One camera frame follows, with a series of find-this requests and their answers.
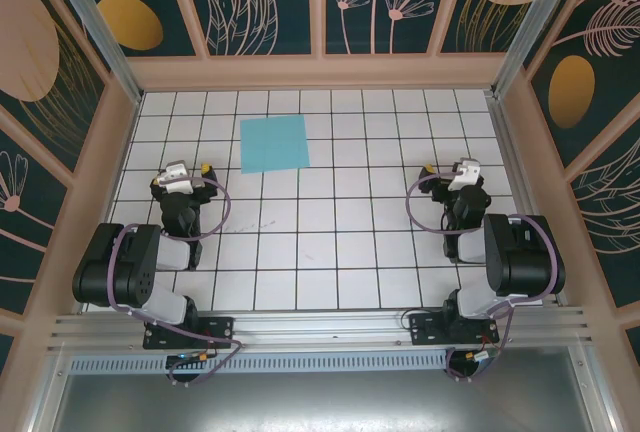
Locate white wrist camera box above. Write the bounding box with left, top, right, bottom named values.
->
left=162, top=161, right=195, bottom=194
left=448, top=156, right=482, bottom=192

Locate aluminium side rail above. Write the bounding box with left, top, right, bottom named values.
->
left=487, top=94, right=569, bottom=309

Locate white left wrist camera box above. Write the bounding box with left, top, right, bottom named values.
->
left=162, top=161, right=195, bottom=194

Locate aluminium mounting rail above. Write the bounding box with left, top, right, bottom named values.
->
left=47, top=306, right=596, bottom=354

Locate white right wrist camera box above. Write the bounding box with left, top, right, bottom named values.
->
left=448, top=156, right=482, bottom=192

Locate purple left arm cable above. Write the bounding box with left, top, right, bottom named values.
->
left=107, top=174, right=246, bottom=389

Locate grey metal sheet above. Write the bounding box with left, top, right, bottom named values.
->
left=29, top=371, right=619, bottom=432

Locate teal square paper sheet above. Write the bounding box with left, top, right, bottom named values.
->
left=239, top=114, right=311, bottom=175

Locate aluminium frame post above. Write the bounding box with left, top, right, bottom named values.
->
left=489, top=0, right=584, bottom=99
left=39, top=0, right=147, bottom=104

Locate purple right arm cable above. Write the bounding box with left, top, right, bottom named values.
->
left=405, top=164, right=562, bottom=384

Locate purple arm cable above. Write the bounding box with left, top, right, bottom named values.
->
left=107, top=174, right=246, bottom=389
left=405, top=164, right=562, bottom=384

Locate grey slotted cable duct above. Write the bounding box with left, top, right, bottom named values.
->
left=67, top=349, right=451, bottom=376

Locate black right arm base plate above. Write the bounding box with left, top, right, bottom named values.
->
left=408, top=312, right=501, bottom=348

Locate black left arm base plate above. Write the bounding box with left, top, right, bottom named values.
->
left=142, top=315, right=236, bottom=351

